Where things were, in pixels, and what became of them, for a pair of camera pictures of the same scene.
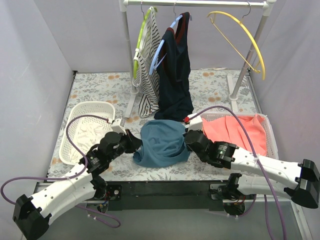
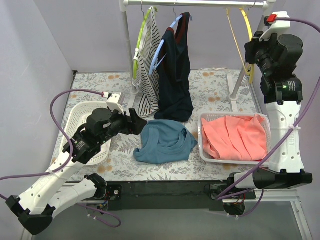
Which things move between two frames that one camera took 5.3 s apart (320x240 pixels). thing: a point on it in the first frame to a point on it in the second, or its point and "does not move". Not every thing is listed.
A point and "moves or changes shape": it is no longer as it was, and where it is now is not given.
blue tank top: [163, 143] moves or changes shape
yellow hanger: [258, 45] moves or changes shape
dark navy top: [175, 98] does not move
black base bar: [165, 195] does not move
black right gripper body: [189, 137] to [250, 50]
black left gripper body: [130, 142] to [129, 122]
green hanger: [137, 50] does not move
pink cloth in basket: [227, 129] does not move
